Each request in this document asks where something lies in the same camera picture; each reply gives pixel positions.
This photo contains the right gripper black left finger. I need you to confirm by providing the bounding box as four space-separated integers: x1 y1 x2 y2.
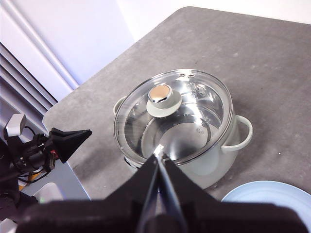
16 154 160 233

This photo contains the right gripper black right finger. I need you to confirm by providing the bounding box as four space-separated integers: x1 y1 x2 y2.
155 144 306 233

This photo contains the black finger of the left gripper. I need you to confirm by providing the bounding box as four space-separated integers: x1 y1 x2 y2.
50 128 92 138
48 132 92 164

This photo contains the glass lid with gold-topped knob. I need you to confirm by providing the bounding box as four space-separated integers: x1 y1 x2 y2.
113 68 234 167

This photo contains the pale green electric steamer pot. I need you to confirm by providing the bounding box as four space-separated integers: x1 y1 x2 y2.
113 96 253 190

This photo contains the blue round plate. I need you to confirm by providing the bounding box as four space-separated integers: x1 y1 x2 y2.
221 181 311 209

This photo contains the white box with green light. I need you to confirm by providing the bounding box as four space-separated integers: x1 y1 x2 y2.
34 182 65 202

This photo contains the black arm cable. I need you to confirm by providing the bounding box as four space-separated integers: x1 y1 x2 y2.
0 167 52 185

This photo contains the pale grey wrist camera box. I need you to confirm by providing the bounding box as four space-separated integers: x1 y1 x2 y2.
4 113 27 138

